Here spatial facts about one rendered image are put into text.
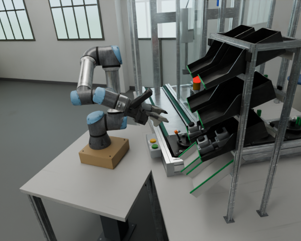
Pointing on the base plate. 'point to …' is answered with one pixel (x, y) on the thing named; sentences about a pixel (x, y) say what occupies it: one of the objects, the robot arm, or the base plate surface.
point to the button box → (152, 145)
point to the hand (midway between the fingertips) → (166, 115)
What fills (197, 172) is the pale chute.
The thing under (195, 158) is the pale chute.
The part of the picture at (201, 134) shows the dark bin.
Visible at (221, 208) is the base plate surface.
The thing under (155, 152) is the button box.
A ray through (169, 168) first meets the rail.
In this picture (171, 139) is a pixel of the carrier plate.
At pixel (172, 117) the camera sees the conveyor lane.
